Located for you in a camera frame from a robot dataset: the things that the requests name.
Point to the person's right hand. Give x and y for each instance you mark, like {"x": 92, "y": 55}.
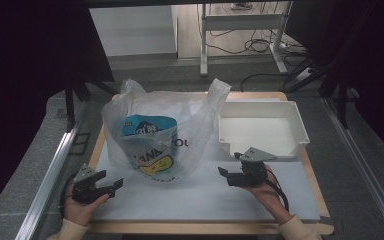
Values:
{"x": 270, "y": 196}

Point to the white plastic bin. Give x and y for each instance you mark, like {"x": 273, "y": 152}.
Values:
{"x": 260, "y": 131}

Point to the aluminium rail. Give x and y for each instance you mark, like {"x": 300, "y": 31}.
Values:
{"x": 363, "y": 170}
{"x": 46, "y": 183}

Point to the white metal desk frame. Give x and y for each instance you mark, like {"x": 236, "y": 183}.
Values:
{"x": 240, "y": 22}

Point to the white table mat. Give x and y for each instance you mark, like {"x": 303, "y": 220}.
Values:
{"x": 186, "y": 203}

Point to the blue snack pouch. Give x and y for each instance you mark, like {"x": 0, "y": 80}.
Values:
{"x": 146, "y": 125}

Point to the person's left hand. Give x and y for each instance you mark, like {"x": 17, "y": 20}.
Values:
{"x": 78, "y": 211}

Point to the clear plastic shopping bag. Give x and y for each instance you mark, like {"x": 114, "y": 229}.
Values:
{"x": 193, "y": 126}

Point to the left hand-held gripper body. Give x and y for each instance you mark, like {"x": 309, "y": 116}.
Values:
{"x": 84, "y": 190}

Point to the black metal stand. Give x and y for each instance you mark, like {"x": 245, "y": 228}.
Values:
{"x": 341, "y": 100}
{"x": 70, "y": 103}

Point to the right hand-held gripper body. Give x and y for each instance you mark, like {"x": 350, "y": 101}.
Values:
{"x": 251, "y": 175}

